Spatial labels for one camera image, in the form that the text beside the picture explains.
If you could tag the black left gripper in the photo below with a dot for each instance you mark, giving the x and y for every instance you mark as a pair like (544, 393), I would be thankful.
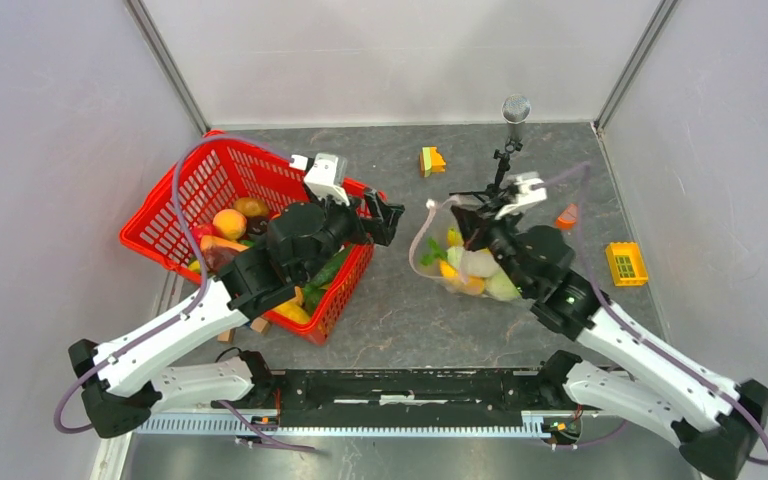
(382, 231)

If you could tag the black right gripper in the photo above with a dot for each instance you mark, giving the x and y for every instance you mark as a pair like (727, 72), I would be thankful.
(475, 224)

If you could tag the white radish with leaves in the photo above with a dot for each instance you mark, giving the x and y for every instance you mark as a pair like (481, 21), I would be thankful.
(473, 263)

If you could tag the clear zip top bag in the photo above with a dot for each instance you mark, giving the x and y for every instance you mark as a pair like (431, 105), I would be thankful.
(529, 277)

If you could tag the orange yellow toy mango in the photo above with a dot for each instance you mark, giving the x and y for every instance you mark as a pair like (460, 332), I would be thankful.
(469, 285)

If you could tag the green toy cabbage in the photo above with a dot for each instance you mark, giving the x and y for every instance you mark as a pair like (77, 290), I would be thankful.
(501, 288)

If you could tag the dark green toy cucumber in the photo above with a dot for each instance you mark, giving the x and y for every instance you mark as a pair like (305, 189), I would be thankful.
(329, 271)

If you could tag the yellow toy banana bunch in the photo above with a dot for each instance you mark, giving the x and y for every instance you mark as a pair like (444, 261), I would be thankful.
(454, 238)

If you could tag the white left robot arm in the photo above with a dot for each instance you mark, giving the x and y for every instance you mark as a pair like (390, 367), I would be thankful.
(124, 381)

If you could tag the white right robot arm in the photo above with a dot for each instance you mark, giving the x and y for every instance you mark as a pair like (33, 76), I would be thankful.
(715, 422)

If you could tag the yellow green toy block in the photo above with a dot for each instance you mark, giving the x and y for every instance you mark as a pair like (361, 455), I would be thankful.
(431, 161)

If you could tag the orange toy slice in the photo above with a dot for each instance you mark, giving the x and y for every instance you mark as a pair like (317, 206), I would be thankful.
(568, 218)

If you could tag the grey microphone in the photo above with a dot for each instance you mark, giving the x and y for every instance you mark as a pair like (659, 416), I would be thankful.
(515, 110)

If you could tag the brown toy potato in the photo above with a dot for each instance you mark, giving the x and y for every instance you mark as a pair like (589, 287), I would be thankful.
(251, 207)

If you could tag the peach toy fruit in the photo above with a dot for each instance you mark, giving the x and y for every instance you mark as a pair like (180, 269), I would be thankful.
(230, 224)

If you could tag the yellow toy crate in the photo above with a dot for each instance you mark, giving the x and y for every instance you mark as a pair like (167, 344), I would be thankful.
(626, 264)

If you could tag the wooden toy block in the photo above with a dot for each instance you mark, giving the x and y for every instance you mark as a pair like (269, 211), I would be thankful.
(260, 326)
(227, 337)

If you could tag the brown toy meat slice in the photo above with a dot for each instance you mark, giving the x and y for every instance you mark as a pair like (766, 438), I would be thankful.
(218, 252)

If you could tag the red toy apple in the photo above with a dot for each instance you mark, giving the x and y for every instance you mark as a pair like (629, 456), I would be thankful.
(199, 231)

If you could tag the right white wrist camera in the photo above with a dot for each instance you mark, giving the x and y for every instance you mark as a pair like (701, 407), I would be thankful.
(524, 191)

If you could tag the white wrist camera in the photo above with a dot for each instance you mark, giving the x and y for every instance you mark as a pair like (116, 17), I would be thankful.
(324, 175)
(524, 191)

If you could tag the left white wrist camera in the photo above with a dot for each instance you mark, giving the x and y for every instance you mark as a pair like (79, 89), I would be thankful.
(324, 175)

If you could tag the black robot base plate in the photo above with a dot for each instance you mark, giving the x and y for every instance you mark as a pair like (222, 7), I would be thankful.
(381, 398)

